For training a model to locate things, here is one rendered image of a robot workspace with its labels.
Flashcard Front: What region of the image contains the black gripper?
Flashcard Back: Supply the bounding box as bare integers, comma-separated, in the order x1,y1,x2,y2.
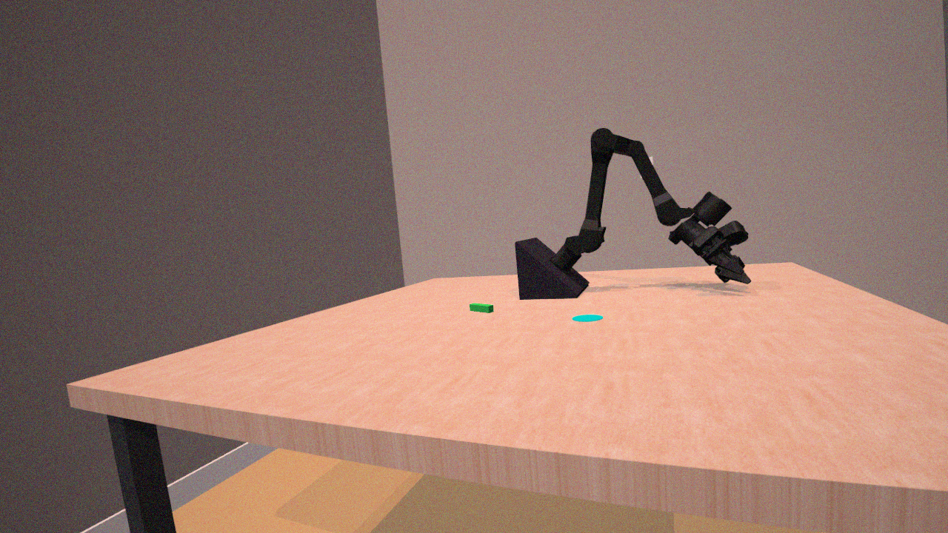
688,227,751,284

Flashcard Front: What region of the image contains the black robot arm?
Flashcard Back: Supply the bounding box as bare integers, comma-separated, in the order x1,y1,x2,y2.
549,128,748,275

